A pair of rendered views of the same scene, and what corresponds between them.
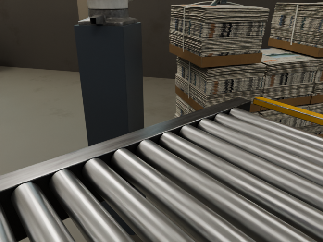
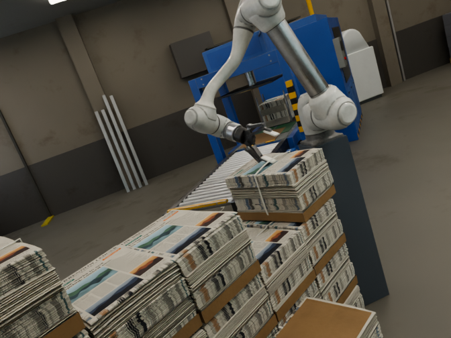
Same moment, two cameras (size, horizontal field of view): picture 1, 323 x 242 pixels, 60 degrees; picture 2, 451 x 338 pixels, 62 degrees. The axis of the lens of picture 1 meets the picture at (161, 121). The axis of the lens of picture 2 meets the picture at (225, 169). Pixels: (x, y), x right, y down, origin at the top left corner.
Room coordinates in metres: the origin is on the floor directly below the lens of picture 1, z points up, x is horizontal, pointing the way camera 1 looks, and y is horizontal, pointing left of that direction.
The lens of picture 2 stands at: (2.77, -1.12, 1.51)
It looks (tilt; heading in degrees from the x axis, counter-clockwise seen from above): 14 degrees down; 156
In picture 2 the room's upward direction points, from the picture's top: 20 degrees counter-clockwise
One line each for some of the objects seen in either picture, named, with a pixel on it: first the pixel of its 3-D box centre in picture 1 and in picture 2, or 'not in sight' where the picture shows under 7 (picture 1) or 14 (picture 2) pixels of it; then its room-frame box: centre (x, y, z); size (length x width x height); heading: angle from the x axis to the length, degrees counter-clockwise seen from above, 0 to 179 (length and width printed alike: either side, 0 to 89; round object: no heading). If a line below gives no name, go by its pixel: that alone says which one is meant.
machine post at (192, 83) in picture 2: not in sight; (220, 155); (-0.56, 0.38, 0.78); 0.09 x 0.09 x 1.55; 39
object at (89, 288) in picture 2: not in sight; (106, 277); (1.63, -1.09, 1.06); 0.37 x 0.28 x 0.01; 17
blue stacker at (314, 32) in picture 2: not in sight; (309, 74); (-2.08, 3.04, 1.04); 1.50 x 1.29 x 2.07; 129
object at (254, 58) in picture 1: (223, 56); (267, 202); (1.23, -0.27, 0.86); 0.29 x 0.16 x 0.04; 109
